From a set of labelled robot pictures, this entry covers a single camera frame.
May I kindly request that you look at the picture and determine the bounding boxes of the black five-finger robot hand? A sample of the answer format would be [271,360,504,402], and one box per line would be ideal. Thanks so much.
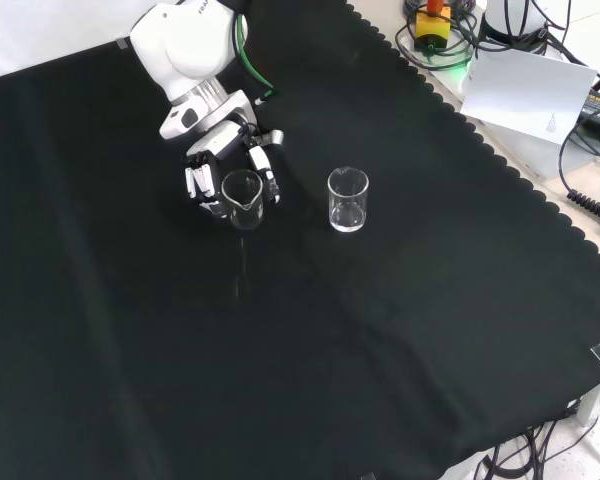
[181,117,285,222]

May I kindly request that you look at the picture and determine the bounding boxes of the clear glass beaker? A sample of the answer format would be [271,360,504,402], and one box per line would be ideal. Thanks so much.
[326,166,371,234]
[220,168,266,232]

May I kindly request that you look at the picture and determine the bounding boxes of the black table cloth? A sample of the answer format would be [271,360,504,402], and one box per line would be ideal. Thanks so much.
[0,0,600,480]

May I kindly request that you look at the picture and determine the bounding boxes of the yellow stop button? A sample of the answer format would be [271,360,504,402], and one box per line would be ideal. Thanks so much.
[412,0,453,52]

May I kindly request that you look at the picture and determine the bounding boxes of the pale board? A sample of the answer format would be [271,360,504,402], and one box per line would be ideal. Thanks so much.
[458,47,600,147]

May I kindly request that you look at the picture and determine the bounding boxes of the green cable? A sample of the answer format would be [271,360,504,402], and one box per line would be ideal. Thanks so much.
[234,12,277,100]

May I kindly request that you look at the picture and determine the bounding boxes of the black coiled cable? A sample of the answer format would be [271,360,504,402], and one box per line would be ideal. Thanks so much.
[558,107,600,237]

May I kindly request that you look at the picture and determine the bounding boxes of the black floor cables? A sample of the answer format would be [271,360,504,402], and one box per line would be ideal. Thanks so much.
[473,399,600,480]

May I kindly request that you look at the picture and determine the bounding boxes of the white bench bracket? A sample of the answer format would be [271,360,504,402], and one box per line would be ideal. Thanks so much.
[576,373,600,427]

